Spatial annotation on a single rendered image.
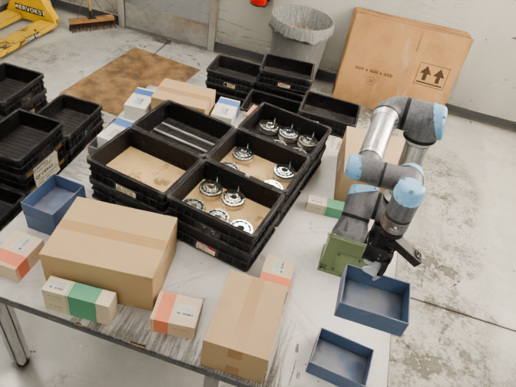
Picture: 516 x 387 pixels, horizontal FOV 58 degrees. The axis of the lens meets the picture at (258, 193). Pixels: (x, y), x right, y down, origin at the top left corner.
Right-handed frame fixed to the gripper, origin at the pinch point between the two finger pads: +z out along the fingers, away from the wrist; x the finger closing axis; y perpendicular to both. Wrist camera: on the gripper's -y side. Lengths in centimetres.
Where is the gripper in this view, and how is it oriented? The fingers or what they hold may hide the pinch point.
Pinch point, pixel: (376, 276)
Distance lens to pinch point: 148.9
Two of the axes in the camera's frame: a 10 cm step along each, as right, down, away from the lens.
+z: -1.7, 7.7, 6.2
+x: -2.9, 5.6, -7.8
